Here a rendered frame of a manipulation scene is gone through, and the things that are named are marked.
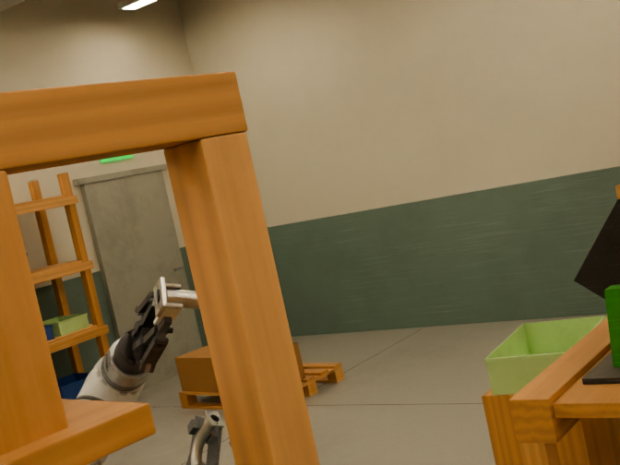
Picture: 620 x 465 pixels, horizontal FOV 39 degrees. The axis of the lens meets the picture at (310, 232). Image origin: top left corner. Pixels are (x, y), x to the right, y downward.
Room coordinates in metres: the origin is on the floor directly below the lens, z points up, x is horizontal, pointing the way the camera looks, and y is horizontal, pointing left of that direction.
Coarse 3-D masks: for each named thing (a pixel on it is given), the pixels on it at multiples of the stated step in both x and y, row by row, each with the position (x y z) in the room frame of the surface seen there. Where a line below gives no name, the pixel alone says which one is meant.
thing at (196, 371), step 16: (192, 352) 7.49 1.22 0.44; (208, 352) 7.33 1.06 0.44; (192, 368) 7.29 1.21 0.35; (208, 368) 7.14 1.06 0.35; (304, 368) 7.37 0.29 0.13; (320, 368) 7.25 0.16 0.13; (336, 368) 7.16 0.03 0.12; (192, 384) 7.32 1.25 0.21; (208, 384) 7.17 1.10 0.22; (304, 384) 6.87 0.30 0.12; (192, 400) 7.41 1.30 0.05
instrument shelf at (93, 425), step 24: (72, 408) 1.12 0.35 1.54; (96, 408) 1.09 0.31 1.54; (120, 408) 1.06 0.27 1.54; (144, 408) 1.05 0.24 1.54; (72, 432) 0.99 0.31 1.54; (96, 432) 1.00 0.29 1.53; (120, 432) 1.02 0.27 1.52; (144, 432) 1.04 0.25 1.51; (0, 456) 0.95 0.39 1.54; (24, 456) 0.93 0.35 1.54; (48, 456) 0.95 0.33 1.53; (72, 456) 0.97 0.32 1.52; (96, 456) 0.99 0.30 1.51
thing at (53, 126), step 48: (0, 96) 1.03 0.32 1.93; (48, 96) 1.07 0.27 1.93; (96, 96) 1.12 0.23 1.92; (144, 96) 1.17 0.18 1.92; (192, 96) 1.23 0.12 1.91; (240, 96) 1.30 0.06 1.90; (0, 144) 1.02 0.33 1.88; (48, 144) 1.06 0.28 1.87; (96, 144) 1.11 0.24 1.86; (144, 144) 1.16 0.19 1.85
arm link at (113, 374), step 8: (112, 352) 1.61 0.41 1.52; (104, 360) 1.63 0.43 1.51; (112, 360) 1.60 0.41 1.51; (104, 368) 1.62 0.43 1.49; (112, 368) 1.60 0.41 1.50; (120, 368) 1.60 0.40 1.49; (104, 376) 1.63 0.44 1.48; (112, 376) 1.61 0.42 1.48; (120, 376) 1.59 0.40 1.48; (128, 376) 1.59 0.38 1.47; (136, 376) 1.60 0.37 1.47; (144, 376) 1.61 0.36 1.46; (112, 384) 1.62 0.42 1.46; (120, 384) 1.61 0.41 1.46; (128, 384) 1.61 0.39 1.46; (136, 384) 1.62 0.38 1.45
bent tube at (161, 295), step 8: (160, 280) 1.45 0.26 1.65; (160, 288) 1.45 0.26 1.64; (160, 296) 1.47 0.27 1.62; (168, 296) 1.44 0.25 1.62; (176, 296) 1.45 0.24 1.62; (184, 296) 1.46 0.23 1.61; (192, 296) 1.46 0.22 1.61; (160, 304) 1.43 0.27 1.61; (184, 304) 1.46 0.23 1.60; (192, 304) 1.46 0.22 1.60; (160, 312) 1.44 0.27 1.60
